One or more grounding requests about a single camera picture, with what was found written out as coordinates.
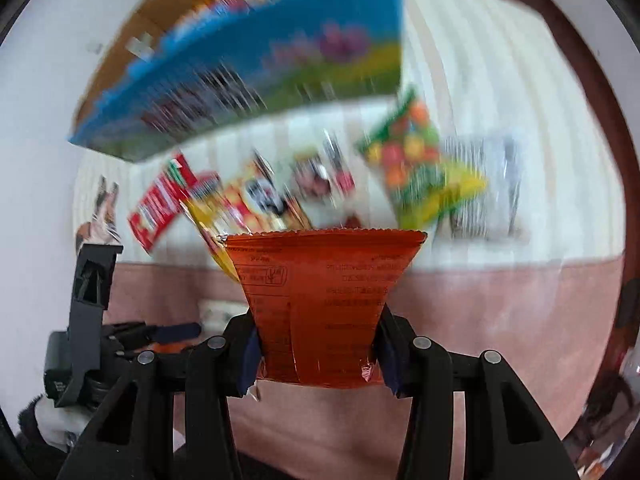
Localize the white printed snack packet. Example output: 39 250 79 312
445 132 526 241

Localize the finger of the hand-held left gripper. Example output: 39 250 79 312
102 321 202 355

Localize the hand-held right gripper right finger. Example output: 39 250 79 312
376 306 582 480

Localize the bear print pillow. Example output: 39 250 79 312
75 175 123 256

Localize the red orange snack packet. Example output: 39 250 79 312
290 132 357 201

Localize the colourful candy ball packet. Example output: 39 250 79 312
356 87 446 231

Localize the cardboard box with blue print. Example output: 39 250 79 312
67 0 405 163

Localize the green yellow snack packet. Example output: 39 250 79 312
400 160 488 231

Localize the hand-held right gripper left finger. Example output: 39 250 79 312
56 310 262 480

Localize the yellow red blue snack packet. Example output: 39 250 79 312
180 172 241 283

